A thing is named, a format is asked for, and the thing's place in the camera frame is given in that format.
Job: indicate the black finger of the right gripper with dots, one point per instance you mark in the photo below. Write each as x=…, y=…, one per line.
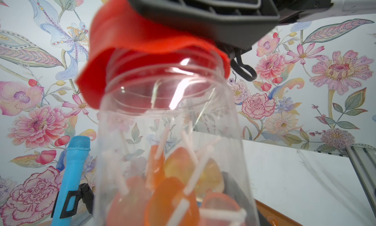
x=236, y=23

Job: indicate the red jar lid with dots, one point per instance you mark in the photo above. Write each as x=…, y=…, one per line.
x=117, y=26

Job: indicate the red lidded plastic jar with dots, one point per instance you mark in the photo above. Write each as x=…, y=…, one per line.
x=170, y=149

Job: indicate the blue microphone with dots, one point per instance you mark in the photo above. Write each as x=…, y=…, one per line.
x=76, y=154

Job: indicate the brown wooden tray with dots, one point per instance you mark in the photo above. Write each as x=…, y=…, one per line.
x=270, y=217

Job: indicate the black microphone stand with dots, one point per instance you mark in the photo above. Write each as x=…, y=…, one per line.
x=84, y=194

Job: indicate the aluminium frame post right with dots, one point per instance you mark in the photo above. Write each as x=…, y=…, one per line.
x=363, y=159

